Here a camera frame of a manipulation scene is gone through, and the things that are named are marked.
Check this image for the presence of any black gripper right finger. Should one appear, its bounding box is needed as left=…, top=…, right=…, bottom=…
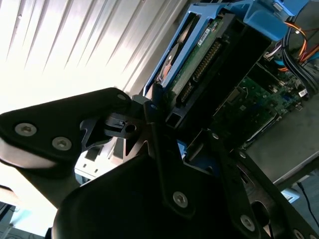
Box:
left=206, top=128, right=319, bottom=239

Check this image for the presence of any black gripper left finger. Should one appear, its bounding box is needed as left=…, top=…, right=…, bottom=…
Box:
left=0, top=83, right=198, bottom=220

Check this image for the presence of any hard disk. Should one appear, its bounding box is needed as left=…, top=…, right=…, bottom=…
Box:
left=142, top=0, right=302, bottom=176

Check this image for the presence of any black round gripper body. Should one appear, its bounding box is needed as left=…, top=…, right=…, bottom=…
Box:
left=46, top=149, right=319, bottom=239

